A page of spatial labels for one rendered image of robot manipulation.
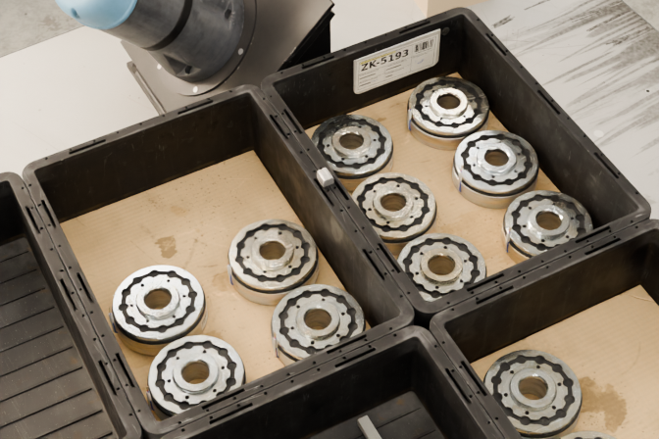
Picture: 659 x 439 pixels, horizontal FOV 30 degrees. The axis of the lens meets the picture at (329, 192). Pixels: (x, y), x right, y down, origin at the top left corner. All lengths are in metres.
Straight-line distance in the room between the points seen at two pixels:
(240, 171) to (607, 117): 0.57
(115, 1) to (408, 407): 0.61
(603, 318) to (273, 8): 0.60
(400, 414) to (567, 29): 0.82
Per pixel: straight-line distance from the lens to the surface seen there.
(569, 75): 1.86
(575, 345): 1.39
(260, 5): 1.66
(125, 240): 1.48
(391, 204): 1.47
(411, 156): 1.54
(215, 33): 1.64
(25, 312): 1.44
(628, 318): 1.42
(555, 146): 1.50
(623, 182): 1.41
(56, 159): 1.44
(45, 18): 3.09
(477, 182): 1.48
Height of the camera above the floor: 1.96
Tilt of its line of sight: 49 degrees down
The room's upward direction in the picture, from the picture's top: 1 degrees counter-clockwise
